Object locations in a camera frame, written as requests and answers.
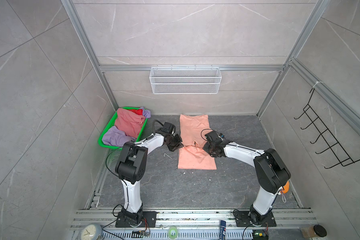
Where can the small green circuit board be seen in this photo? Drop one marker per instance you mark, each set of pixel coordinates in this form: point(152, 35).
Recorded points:
point(260, 235)

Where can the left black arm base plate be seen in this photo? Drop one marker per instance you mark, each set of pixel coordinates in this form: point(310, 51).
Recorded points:
point(123, 221)

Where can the green tape roll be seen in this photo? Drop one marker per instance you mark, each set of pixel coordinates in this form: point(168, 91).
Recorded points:
point(173, 233)

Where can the red t-shirt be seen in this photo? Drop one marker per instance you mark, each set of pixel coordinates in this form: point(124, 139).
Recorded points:
point(139, 112)

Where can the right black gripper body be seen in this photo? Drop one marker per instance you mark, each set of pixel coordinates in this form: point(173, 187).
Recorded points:
point(209, 149)

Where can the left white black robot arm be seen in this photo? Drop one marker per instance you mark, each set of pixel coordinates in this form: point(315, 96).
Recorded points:
point(131, 166)

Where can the brown jar black lid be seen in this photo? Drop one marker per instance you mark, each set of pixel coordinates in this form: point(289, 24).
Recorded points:
point(313, 231)

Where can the lavender purple t-shirt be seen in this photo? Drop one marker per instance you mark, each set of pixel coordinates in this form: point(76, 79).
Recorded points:
point(115, 138)

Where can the blue spray can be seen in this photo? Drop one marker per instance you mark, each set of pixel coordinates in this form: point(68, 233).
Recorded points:
point(222, 235)

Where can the small black circuit board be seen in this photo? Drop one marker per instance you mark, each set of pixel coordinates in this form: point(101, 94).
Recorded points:
point(140, 234)

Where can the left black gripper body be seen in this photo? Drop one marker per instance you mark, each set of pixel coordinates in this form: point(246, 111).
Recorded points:
point(175, 142)

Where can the orange shark plush toy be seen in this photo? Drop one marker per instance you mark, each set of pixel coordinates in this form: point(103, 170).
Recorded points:
point(285, 188)

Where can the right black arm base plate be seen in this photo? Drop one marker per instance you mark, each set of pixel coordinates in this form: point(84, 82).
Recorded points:
point(243, 219)

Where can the dusty rose t-shirt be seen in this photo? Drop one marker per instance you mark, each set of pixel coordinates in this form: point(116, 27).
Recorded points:
point(130, 123)

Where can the peach pink printed t-shirt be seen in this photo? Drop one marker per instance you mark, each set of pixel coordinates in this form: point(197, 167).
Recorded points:
point(191, 155)

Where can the white wire mesh wall basket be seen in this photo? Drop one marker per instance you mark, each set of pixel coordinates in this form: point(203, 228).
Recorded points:
point(192, 80)

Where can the black wire hook rack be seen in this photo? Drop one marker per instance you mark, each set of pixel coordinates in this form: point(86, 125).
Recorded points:
point(325, 135)

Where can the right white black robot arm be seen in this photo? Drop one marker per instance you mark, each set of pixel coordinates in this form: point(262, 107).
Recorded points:
point(272, 173)

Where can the aluminium mounting rail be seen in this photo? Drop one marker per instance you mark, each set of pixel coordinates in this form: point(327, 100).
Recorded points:
point(191, 224)

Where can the white analog clock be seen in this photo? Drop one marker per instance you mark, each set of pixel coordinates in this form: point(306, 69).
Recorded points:
point(91, 232)

